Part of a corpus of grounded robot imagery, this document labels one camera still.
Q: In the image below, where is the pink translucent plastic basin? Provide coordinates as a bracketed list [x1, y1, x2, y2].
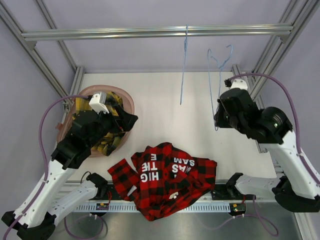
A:
[54, 84, 136, 159]

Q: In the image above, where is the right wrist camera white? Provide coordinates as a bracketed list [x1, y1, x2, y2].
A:
[224, 78, 249, 91]

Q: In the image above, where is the light blue hanger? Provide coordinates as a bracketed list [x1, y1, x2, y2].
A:
[179, 24, 189, 106]
[206, 44, 235, 132]

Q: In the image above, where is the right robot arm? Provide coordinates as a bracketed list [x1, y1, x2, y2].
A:
[214, 88, 320, 213]

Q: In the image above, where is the yellow plaid shirt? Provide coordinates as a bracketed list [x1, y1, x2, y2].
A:
[69, 91, 127, 156]

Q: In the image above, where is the aluminium frame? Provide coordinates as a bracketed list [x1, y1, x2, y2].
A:
[0, 0, 320, 240]

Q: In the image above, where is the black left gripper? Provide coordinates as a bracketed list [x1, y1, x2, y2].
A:
[87, 104, 138, 148]

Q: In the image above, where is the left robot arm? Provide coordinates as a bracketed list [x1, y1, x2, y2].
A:
[1, 107, 138, 240]

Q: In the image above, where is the white slotted cable duct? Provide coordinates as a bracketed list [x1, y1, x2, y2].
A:
[72, 201, 231, 213]

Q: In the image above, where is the red black plaid shirt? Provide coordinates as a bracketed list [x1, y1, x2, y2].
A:
[108, 142, 218, 222]

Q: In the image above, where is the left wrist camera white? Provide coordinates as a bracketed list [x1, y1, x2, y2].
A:
[89, 91, 110, 114]

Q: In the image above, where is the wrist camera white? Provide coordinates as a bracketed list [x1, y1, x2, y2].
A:
[224, 78, 249, 91]
[89, 91, 110, 114]

